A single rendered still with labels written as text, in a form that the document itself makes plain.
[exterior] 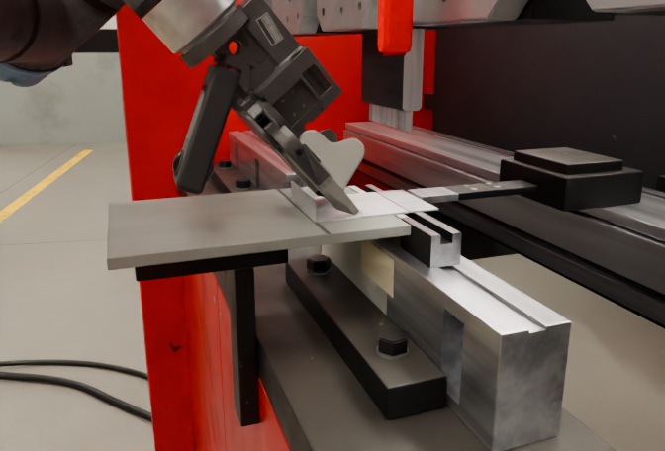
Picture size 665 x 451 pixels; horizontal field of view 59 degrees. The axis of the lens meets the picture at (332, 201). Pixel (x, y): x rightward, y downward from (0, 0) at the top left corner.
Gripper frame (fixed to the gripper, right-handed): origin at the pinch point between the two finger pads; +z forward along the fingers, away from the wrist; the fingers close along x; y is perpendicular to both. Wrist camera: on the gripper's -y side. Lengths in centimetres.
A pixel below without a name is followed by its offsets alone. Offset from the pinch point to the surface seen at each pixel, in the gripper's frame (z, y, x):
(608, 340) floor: 180, 56, 113
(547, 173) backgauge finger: 15.2, 19.9, -1.6
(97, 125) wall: 27, -85, 723
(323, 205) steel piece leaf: -0.1, -0.9, 0.8
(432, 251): 5.1, 2.6, -11.3
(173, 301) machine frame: 28, -38, 86
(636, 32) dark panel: 24, 54, 19
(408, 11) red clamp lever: -13.2, 11.5, -15.3
